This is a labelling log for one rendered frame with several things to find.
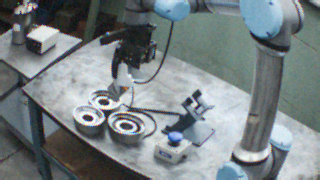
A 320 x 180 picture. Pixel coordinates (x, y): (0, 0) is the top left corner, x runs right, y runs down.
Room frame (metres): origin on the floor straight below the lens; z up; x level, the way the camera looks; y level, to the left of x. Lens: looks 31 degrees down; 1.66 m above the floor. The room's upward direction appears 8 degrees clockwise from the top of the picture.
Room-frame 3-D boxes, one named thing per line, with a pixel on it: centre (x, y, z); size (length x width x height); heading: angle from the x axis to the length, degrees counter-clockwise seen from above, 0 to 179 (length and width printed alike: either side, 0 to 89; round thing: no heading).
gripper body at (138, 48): (1.20, 0.08, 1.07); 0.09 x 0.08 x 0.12; 63
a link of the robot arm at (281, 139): (0.92, -0.34, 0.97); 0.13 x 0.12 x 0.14; 132
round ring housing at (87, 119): (1.18, 0.19, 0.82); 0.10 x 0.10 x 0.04
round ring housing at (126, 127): (1.18, 0.07, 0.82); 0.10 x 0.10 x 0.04
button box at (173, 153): (1.11, -0.06, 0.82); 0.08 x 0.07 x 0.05; 60
